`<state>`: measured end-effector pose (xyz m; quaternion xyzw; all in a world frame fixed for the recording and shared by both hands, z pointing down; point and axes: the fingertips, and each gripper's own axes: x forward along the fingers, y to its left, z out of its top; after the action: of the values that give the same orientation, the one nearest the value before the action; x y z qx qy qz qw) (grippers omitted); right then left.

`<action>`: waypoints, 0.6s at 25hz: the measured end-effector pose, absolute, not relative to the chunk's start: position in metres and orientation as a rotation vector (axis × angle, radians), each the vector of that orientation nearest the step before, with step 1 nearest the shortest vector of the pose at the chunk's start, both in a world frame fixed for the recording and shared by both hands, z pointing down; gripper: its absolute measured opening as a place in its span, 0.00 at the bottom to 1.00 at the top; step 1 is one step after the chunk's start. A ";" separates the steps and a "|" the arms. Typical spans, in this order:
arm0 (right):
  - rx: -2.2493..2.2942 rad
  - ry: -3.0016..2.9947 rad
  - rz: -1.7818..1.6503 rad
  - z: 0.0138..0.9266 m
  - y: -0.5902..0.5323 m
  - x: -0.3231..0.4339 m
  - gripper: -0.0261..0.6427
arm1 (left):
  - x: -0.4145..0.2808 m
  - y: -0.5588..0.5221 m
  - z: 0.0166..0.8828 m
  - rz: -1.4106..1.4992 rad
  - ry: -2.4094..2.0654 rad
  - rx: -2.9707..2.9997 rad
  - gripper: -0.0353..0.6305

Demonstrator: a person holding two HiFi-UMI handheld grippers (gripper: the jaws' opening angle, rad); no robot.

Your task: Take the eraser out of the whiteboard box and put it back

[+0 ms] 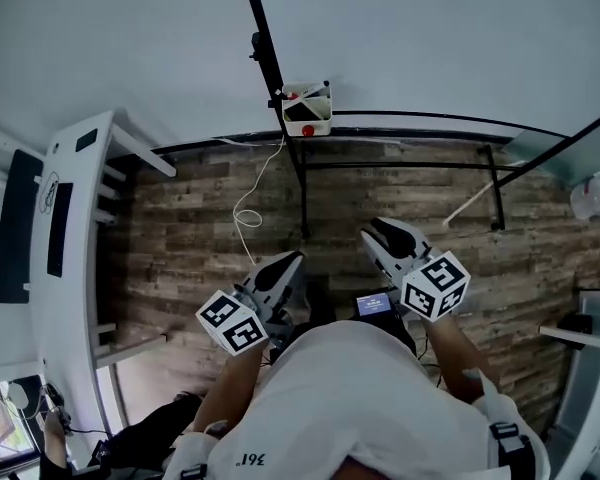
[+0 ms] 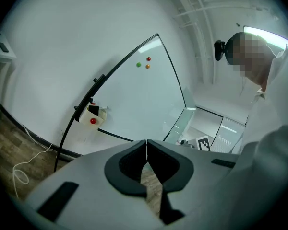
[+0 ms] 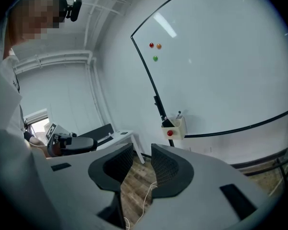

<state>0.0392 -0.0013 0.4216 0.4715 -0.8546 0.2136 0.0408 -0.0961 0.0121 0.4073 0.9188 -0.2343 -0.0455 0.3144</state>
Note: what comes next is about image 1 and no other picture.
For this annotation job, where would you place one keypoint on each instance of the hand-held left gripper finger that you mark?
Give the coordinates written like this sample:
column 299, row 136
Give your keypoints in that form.
column 267, row 268
column 282, row 285

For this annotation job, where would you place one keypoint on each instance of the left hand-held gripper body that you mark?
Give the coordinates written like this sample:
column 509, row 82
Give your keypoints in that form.
column 230, row 323

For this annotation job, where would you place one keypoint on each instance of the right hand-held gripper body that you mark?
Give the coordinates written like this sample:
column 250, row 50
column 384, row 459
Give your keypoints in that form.
column 435, row 288

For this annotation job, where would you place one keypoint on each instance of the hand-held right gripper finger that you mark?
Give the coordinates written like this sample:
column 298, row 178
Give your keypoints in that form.
column 405, row 238
column 385, row 263

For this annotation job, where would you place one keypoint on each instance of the white storage box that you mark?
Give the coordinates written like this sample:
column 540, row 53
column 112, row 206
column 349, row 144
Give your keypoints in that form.
column 320, row 118

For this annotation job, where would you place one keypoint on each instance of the person's right forearm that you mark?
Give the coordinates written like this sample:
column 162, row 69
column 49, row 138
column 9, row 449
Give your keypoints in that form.
column 455, row 353

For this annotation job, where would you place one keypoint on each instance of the person's left forearm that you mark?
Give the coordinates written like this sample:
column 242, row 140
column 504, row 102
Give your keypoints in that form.
column 230, row 393

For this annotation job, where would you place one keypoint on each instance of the small black box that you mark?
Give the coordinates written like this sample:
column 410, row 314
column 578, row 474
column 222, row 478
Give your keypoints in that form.
column 575, row 324

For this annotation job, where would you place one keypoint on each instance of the person's left shoe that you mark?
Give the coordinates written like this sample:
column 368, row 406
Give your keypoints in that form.
column 320, row 303

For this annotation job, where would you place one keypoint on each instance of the small screen device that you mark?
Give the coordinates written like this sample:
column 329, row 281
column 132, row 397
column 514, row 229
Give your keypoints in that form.
column 374, row 305

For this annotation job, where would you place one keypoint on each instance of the white rod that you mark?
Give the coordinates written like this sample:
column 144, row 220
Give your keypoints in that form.
column 467, row 205

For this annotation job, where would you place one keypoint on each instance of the person's white shirt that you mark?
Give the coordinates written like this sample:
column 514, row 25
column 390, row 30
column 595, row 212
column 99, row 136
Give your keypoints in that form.
column 355, row 408

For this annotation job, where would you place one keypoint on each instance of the red round magnet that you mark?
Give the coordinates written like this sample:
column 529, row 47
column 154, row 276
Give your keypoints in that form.
column 308, row 130

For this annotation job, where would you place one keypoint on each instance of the glass table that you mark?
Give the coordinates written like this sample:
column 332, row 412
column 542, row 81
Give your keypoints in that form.
column 545, row 153

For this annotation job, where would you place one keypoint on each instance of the white side table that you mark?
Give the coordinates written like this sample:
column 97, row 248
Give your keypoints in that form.
column 587, row 368

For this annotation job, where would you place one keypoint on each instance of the red-capped marker pen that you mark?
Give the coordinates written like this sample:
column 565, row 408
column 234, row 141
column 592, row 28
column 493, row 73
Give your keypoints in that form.
column 294, row 96

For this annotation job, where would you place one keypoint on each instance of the black-capped white marker pen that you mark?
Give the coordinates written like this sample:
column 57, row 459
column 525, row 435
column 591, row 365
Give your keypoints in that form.
column 312, row 88

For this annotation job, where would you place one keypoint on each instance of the clear plastic bottle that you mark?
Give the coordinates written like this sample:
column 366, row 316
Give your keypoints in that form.
column 592, row 195

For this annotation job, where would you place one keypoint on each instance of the black keyboard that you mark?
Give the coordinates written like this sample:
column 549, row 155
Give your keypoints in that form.
column 60, row 228

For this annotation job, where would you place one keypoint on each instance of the small black device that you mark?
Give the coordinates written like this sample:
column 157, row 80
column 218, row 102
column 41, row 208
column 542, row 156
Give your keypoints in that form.
column 86, row 140

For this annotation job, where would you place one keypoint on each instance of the window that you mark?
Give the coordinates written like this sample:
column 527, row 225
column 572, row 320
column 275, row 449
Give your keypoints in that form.
column 0, row 428

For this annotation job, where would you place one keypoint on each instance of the white rack frame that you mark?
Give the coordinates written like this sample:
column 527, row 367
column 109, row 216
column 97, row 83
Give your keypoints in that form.
column 75, row 318

